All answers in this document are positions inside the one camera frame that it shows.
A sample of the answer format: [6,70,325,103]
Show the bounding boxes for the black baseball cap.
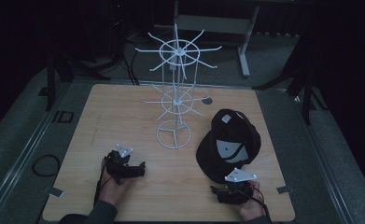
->
[195,107,262,184]

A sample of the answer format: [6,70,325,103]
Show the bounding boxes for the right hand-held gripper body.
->
[222,167,259,206]

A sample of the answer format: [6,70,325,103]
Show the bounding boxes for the white wire display rack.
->
[134,22,223,150]

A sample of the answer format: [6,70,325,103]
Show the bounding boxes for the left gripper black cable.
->
[92,156,109,203]

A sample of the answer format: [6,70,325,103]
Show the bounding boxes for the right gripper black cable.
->
[235,186,274,224]

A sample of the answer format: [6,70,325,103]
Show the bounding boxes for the person's right hand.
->
[232,180,267,222]

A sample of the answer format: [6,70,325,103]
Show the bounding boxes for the black floor cables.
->
[119,18,160,87]

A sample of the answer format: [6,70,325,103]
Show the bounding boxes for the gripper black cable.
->
[235,186,274,224]
[92,156,109,203]

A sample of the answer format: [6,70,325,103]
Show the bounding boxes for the person's dark torso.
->
[58,212,92,224]

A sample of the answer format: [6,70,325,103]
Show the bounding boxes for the coiled black cable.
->
[31,154,63,178]

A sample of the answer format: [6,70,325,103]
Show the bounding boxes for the white metal desk frame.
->
[172,0,261,78]

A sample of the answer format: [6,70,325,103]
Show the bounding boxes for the person's left hand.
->
[98,170,135,207]

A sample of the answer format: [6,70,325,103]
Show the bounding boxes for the grey tape piece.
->
[47,186,65,199]
[275,184,297,195]

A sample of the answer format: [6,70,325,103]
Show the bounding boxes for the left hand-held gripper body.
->
[104,143,133,185]

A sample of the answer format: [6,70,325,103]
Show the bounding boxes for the black tripod stand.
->
[43,50,113,112]
[252,29,329,126]

